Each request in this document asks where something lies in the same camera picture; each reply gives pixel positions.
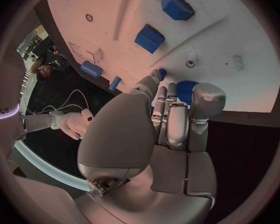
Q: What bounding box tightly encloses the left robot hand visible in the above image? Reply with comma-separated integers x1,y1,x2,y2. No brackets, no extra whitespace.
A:
74,68,227,224

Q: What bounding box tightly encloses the small blue peg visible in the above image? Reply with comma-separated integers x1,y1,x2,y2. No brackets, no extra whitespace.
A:
157,68,167,81

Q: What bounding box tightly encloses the white task board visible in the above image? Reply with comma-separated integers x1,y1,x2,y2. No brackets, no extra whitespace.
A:
44,0,280,113

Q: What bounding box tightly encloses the slim blue cylinder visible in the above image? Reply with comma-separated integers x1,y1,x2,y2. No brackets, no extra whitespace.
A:
108,76,122,92

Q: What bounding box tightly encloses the large blue cylinder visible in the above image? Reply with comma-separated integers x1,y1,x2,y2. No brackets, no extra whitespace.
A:
80,60,103,79

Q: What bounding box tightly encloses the blue gear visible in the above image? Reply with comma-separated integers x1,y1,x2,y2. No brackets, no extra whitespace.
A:
175,80,200,106

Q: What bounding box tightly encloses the glowing light bar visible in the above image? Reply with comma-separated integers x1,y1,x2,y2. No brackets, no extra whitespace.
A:
14,140,92,192

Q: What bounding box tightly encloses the person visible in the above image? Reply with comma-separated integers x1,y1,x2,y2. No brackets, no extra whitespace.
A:
29,45,71,83

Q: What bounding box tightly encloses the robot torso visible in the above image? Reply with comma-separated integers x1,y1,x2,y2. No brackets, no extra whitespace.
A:
0,48,27,161

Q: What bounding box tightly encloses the white cable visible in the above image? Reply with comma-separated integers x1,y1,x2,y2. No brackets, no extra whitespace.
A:
24,89,90,115

